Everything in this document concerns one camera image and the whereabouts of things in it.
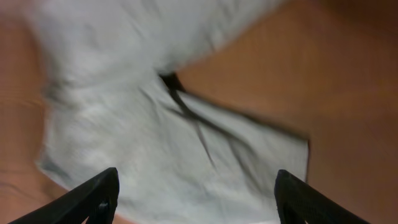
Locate light green shorts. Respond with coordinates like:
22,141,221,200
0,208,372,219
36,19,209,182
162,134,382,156
29,0,308,223

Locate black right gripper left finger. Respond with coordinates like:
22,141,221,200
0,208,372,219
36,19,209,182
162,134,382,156
10,167,119,224

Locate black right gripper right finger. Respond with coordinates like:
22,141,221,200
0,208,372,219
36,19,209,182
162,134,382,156
274,169,368,224

